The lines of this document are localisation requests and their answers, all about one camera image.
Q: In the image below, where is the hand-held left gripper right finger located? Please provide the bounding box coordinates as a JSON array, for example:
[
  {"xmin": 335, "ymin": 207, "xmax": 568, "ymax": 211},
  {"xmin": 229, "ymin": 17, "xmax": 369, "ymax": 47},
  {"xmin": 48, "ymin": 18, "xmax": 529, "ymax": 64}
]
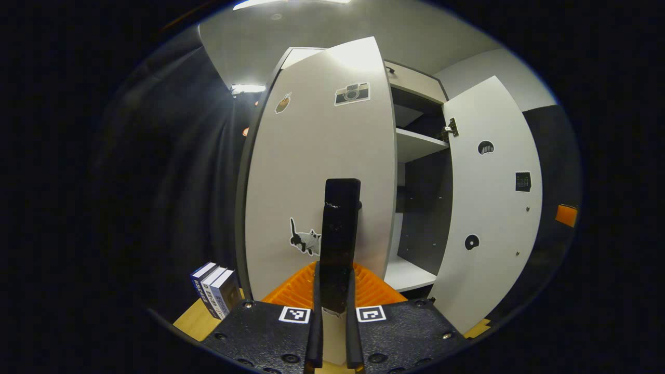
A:
[{"xmin": 347, "ymin": 262, "xmax": 468, "ymax": 372}]

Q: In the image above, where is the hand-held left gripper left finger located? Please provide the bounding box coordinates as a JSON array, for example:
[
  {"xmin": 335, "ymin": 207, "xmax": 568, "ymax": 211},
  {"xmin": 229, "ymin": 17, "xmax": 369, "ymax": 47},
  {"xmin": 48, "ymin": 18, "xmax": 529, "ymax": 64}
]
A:
[{"xmin": 202, "ymin": 261, "xmax": 324, "ymax": 374}]

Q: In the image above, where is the black door handle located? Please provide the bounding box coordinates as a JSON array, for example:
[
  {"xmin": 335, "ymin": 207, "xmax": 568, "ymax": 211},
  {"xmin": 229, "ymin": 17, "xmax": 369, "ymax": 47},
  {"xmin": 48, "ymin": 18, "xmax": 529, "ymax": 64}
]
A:
[{"xmin": 318, "ymin": 178, "xmax": 362, "ymax": 314}]

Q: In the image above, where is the white double-door shoe cabinet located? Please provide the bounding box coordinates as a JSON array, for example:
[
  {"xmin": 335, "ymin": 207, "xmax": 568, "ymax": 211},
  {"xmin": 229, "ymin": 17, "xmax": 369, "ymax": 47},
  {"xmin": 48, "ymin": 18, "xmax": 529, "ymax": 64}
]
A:
[{"xmin": 235, "ymin": 46, "xmax": 454, "ymax": 303}]

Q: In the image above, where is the white cabinet door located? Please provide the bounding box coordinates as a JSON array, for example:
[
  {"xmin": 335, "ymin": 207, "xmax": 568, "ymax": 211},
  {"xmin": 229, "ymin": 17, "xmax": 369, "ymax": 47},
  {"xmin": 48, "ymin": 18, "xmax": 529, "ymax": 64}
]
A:
[
  {"xmin": 243, "ymin": 36, "xmax": 398, "ymax": 303},
  {"xmin": 428, "ymin": 76, "xmax": 544, "ymax": 336}
]

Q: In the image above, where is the white cabinet shelf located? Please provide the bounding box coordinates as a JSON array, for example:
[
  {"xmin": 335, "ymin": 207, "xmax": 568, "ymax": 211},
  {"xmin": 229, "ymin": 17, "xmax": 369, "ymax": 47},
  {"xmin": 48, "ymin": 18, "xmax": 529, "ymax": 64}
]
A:
[{"xmin": 396, "ymin": 127, "xmax": 450, "ymax": 164}]

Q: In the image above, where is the white cabinet flap panel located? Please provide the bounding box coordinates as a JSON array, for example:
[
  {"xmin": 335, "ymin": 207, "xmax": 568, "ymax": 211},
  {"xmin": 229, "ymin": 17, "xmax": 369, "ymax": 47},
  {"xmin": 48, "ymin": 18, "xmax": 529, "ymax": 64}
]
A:
[{"xmin": 383, "ymin": 61, "xmax": 448, "ymax": 104}]

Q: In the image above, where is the light blue white book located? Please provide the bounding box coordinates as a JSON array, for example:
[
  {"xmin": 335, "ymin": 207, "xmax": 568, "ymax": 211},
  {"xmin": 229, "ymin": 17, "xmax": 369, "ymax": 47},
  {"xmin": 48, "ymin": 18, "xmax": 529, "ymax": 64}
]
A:
[{"xmin": 209, "ymin": 269, "xmax": 243, "ymax": 320}]

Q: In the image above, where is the dark blue book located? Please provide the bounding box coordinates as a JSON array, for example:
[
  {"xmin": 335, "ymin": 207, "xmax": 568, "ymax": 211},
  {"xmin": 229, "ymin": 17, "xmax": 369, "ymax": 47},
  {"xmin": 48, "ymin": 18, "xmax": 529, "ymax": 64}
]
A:
[{"xmin": 190, "ymin": 261, "xmax": 220, "ymax": 318}]

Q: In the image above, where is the black backdrop cloth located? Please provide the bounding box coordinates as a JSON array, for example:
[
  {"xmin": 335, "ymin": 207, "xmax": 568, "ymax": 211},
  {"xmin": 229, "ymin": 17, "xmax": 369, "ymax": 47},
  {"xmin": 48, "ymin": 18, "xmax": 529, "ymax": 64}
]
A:
[
  {"xmin": 522, "ymin": 104, "xmax": 581, "ymax": 312},
  {"xmin": 94, "ymin": 26, "xmax": 260, "ymax": 333}
]

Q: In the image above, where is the ceiling light panel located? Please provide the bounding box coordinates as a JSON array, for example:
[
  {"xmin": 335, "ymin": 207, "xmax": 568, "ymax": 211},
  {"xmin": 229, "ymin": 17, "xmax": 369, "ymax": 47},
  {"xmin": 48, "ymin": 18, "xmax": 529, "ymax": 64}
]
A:
[
  {"xmin": 230, "ymin": 83, "xmax": 267, "ymax": 97},
  {"xmin": 232, "ymin": 0, "xmax": 352, "ymax": 11}
]

